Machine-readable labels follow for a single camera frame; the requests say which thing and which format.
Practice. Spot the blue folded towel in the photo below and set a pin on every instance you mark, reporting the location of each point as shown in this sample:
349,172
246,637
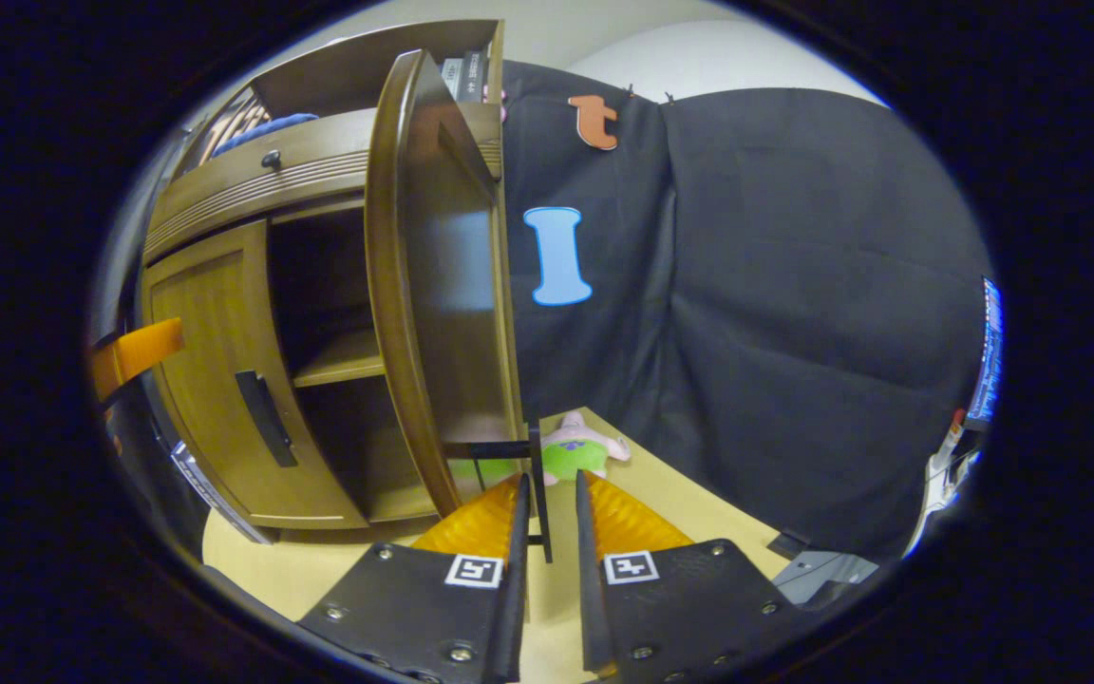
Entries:
262,128

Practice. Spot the black backdrop cloth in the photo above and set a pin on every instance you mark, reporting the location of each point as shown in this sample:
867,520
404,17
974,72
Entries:
794,332

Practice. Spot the wooden double-door shoe cabinet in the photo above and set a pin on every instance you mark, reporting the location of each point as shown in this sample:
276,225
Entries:
319,76

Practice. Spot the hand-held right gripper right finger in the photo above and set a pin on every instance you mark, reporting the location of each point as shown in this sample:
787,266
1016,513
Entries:
587,579

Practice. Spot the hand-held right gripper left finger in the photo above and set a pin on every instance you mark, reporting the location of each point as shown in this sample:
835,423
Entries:
518,570

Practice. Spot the wooden inner cabinet shelf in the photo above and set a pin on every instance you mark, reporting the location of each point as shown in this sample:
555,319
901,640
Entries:
348,361

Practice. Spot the blue printed panel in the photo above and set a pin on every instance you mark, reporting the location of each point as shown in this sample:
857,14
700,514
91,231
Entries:
987,351

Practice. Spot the wooden cabinet door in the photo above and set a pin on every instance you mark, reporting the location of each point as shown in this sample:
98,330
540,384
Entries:
215,332
443,313

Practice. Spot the black round drawer knob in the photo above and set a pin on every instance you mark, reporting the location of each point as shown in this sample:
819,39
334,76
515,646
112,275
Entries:
271,160

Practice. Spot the grey box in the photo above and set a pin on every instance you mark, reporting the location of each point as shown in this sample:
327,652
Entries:
822,575

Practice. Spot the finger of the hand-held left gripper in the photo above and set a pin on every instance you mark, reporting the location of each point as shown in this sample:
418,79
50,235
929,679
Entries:
143,350

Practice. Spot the pink and green plush toy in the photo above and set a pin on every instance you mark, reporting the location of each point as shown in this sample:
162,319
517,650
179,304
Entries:
585,451

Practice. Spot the wooden cabinet drawer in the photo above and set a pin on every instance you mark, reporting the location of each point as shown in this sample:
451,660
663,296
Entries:
253,185

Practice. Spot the grey book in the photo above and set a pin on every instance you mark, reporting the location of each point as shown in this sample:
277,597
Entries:
452,78

